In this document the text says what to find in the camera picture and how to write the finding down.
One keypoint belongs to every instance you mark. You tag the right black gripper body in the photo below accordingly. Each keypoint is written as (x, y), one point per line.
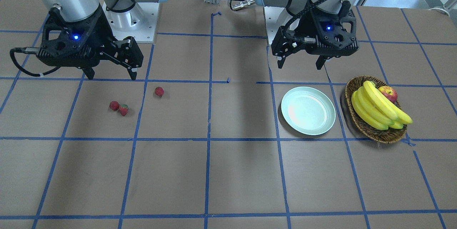
(102, 30)

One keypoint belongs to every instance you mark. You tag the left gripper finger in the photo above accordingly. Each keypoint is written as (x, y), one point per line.
(281, 61)
(321, 61)

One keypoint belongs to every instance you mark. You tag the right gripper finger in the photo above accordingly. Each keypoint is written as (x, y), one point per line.
(133, 73)
(89, 72)

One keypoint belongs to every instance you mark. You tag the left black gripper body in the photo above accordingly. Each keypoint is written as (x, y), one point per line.
(305, 28)

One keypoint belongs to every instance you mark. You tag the strawberry with green leaves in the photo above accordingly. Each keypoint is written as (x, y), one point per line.
(123, 109)

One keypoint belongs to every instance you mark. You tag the plain red strawberry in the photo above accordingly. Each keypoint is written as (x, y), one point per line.
(114, 106)

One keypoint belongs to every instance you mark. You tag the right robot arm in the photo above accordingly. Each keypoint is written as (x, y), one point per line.
(25, 59)

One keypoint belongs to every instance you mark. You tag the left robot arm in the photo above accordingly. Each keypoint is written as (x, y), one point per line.
(298, 8)

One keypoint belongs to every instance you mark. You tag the light green plate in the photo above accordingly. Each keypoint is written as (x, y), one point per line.
(308, 110)

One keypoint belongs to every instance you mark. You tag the yellow banana bunch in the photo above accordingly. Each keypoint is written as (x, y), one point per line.
(376, 110)

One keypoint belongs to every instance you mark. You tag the red apple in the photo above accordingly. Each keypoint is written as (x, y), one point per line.
(389, 93)

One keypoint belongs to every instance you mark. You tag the wicker basket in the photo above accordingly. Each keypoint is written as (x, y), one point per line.
(358, 126)

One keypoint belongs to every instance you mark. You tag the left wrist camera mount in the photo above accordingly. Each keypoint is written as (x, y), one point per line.
(334, 35)

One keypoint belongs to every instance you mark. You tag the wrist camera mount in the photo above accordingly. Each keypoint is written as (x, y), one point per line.
(73, 44)
(334, 35)

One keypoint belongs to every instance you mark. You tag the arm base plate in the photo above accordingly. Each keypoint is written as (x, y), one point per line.
(274, 18)
(140, 22)

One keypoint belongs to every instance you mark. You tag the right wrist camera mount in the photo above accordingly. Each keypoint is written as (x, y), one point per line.
(73, 44)

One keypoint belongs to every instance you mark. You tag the silver cable connector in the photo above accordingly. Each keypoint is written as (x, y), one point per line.
(241, 5)

